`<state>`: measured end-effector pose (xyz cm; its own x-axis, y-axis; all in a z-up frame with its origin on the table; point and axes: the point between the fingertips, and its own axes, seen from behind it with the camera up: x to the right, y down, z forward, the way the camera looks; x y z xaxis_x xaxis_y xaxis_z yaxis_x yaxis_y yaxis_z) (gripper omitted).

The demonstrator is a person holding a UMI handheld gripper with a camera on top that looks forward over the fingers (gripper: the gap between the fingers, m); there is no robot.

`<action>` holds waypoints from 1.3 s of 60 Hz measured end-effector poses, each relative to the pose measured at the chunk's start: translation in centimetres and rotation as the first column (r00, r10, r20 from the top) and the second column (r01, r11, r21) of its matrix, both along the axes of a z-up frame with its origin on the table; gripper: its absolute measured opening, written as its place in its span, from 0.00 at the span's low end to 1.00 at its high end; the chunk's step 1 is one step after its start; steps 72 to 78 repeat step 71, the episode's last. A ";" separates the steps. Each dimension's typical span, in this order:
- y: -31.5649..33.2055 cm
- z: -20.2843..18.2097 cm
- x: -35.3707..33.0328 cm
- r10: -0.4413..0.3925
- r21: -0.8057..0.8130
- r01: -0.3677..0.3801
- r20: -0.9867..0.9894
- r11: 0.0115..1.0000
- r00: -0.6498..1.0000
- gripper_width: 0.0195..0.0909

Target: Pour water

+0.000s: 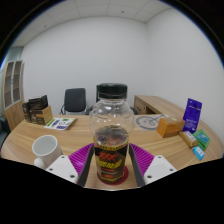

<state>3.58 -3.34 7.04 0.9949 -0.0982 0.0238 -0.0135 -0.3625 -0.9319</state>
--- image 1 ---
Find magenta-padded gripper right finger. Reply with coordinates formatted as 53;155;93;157
129;143;178;187

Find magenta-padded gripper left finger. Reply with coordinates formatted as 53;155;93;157
45;143;95;187

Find clear bottle with black cap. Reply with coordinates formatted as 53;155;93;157
88;83;135;185

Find white ceramic mug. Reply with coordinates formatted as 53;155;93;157
31;134;63;170

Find round grey mouse pad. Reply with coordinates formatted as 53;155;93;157
134;113;165;132

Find white printed leaflet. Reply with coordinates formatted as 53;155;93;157
44;117;78;131

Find orange wooden box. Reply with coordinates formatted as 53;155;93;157
156;116;186;139

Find small yellow box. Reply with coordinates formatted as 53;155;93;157
179;130;199;149

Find small blue box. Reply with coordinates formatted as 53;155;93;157
192;145;206;162

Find brown cardboard box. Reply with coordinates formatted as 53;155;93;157
29;105;54;126

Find wooden side desk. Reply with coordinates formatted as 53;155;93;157
133;94;188;118

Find dark grey visitor chair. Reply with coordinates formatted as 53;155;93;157
59;87;88;116

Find green flat box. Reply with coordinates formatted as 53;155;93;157
193;129;212;152

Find purple standing pouch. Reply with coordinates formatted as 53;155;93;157
182;97;203;134

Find dark printed cardboard box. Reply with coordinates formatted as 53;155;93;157
28;94;49;112

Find small dark cardboard box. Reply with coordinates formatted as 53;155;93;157
21;101;32;123

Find black leather sofa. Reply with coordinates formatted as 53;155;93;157
0;116;11;141

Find wooden shelf cabinet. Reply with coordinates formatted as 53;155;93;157
0;59;26;132

